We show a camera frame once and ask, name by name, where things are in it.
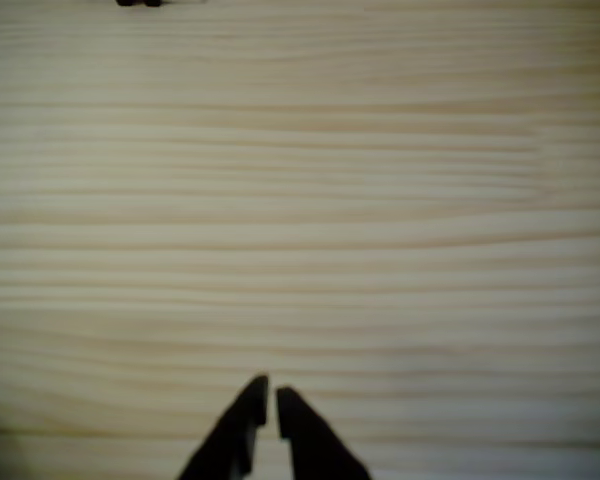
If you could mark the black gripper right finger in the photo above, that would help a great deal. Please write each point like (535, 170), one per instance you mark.
(315, 445)

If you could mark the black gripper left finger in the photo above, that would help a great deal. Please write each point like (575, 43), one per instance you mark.
(232, 440)

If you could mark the black camera mount edge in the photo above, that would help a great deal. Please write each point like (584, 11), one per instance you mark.
(139, 2)

